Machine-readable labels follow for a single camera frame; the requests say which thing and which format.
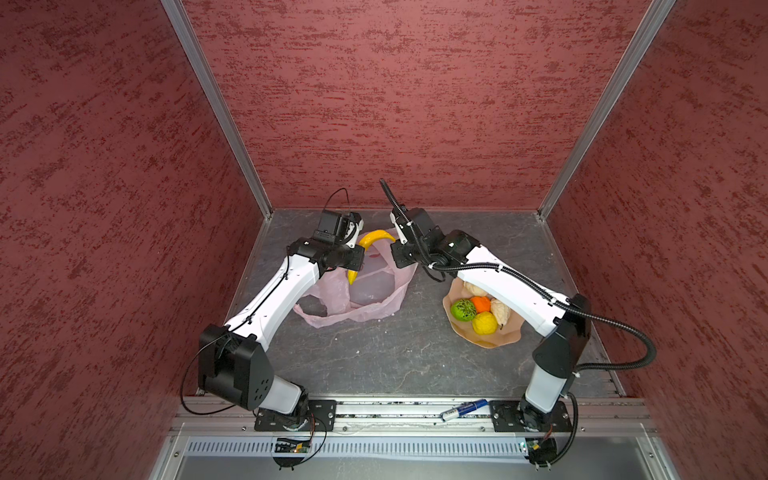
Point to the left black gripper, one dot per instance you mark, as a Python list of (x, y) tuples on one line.
[(358, 253)]

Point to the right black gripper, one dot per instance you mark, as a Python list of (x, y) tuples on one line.
[(402, 261)]

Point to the fake yellow banana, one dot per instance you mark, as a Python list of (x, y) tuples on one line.
[(366, 242)]

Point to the pink translucent plastic bag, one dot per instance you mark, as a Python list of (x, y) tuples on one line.
[(377, 293)]

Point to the fake green fruit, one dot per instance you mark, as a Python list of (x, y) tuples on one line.
[(463, 310)]

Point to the fake orange fruit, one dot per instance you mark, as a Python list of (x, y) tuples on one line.
[(481, 304)]

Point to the fake yellow lemon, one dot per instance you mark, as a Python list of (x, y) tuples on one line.
[(484, 324)]

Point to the pink faceted plastic bowl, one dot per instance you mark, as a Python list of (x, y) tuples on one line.
[(511, 333)]

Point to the fake beige peach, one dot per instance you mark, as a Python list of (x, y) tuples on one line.
[(501, 312)]

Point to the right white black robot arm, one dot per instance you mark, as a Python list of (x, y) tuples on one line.
[(565, 333)]

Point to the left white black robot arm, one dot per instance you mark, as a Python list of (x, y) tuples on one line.
[(232, 362)]

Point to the left small circuit board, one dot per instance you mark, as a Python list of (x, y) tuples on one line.
[(287, 446)]

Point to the small circuit board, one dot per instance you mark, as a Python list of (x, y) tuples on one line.
[(287, 446), (541, 453)]

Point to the blue white marker pen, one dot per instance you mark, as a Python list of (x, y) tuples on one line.
[(463, 409)]

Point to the right small circuit board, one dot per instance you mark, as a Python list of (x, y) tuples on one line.
[(541, 453)]

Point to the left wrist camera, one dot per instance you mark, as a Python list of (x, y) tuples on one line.
[(338, 228)]

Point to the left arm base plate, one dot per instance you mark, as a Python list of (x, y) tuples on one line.
[(313, 413)]

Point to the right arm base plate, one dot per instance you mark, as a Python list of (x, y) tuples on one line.
[(508, 416)]

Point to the left aluminium corner post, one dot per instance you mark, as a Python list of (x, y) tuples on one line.
[(184, 31)]

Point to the aluminium corner post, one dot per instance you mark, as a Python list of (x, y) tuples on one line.
[(640, 42), (184, 31)]

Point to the aluminium front rail frame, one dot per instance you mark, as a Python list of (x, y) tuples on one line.
[(410, 428)]

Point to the right aluminium corner post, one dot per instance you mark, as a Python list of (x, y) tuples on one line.
[(640, 42)]

